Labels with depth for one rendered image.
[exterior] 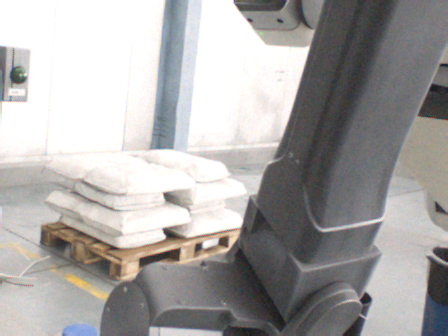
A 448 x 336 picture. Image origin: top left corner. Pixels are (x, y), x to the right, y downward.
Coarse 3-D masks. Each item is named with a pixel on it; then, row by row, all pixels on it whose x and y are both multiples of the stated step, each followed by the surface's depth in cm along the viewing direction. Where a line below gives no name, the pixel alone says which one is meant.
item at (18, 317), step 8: (0, 304) 68; (0, 312) 68; (8, 312) 67; (16, 312) 66; (0, 320) 68; (8, 320) 67; (16, 320) 66; (24, 320) 64; (0, 328) 62; (8, 328) 62; (16, 328) 66; (24, 328) 65; (32, 328) 63; (40, 328) 62
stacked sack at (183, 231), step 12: (192, 216) 414; (204, 216) 417; (216, 216) 422; (228, 216) 427; (240, 216) 436; (168, 228) 407; (180, 228) 402; (192, 228) 398; (204, 228) 407; (216, 228) 416; (228, 228) 426
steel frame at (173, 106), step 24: (168, 0) 668; (192, 0) 646; (168, 24) 674; (192, 24) 652; (168, 48) 679; (192, 48) 658; (168, 72) 681; (192, 72) 665; (168, 96) 682; (192, 96) 670; (168, 120) 683; (168, 144) 684
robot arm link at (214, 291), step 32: (128, 288) 38; (160, 288) 36; (192, 288) 37; (224, 288) 38; (256, 288) 40; (352, 288) 36; (128, 320) 37; (160, 320) 35; (192, 320) 36; (224, 320) 37; (256, 320) 37; (320, 320) 35; (352, 320) 37
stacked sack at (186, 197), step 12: (216, 180) 429; (228, 180) 435; (168, 192) 406; (180, 192) 402; (192, 192) 396; (204, 192) 400; (216, 192) 411; (228, 192) 421; (240, 192) 432; (192, 204) 396
